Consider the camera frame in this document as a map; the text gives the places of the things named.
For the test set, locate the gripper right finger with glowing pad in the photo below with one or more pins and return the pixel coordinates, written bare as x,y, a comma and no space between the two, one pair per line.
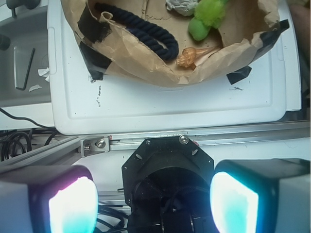
262,196

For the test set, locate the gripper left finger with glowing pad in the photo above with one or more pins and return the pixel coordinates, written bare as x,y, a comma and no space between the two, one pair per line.
47,199

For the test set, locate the green plush animal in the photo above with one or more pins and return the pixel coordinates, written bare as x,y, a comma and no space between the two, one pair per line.
208,14

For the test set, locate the grey plastic bin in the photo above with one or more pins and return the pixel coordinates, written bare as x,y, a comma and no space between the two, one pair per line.
27,30

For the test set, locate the black hex key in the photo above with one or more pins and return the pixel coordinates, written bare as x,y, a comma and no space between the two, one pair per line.
22,64

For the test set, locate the orange plastic seashell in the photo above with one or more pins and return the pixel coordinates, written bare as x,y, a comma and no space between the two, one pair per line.
192,57

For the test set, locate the aluminium frame rail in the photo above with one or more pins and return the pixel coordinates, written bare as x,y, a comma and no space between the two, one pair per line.
19,149

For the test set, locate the crumpled white paper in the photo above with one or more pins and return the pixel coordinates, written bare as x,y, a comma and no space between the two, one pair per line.
183,7

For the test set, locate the black octagonal mount plate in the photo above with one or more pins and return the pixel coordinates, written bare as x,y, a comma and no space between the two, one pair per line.
166,184

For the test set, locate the brown paper bag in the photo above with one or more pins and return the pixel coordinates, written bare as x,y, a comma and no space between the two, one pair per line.
143,39

